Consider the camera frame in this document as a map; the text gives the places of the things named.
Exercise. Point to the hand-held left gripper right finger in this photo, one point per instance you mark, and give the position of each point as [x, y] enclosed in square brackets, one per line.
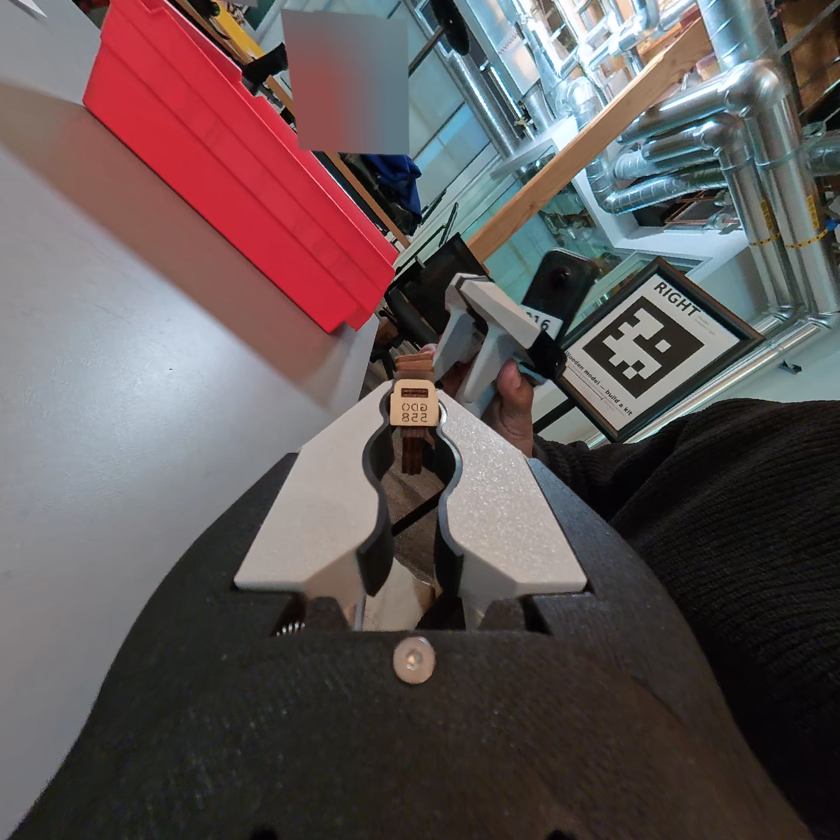
[512, 518]

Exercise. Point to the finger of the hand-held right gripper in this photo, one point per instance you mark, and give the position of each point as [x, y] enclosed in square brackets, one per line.
[505, 321]
[456, 341]

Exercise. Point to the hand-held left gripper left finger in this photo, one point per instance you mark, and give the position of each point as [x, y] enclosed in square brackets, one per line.
[308, 512]

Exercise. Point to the small wooden model piece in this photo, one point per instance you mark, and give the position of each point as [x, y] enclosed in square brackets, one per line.
[413, 407]

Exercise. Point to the grey desk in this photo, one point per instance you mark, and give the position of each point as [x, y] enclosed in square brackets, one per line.
[98, 426]

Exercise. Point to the person's right hand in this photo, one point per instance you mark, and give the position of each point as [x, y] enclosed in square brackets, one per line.
[515, 407]

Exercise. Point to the black office chair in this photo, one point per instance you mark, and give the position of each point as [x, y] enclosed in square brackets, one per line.
[433, 282]

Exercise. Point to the framed marker sign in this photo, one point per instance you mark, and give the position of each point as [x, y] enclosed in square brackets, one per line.
[656, 341]

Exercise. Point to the light wooden beam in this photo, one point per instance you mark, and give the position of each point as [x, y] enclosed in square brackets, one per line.
[590, 138]

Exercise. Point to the blue jacket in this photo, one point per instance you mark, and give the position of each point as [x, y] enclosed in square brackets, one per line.
[400, 184]

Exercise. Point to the bundle of silver ducts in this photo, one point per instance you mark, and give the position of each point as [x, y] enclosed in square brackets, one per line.
[754, 131]

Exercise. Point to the red plastic bin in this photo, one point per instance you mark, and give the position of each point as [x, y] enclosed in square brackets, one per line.
[229, 151]

